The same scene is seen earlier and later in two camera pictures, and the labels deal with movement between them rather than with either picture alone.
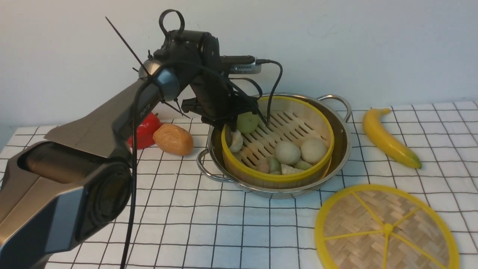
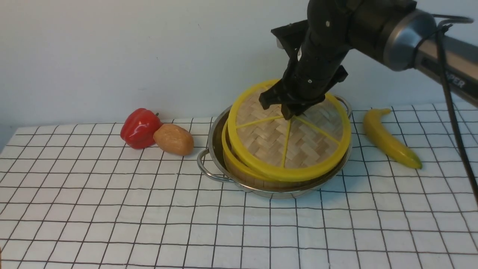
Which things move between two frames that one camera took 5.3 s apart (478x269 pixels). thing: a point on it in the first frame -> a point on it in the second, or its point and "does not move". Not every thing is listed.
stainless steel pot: (211, 161) does not move
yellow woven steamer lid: (382, 226) -> (268, 145)
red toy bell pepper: (145, 132) does not move
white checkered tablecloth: (177, 218) does not move
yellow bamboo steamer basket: (296, 146) -> (232, 166)
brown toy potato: (173, 138) does not move
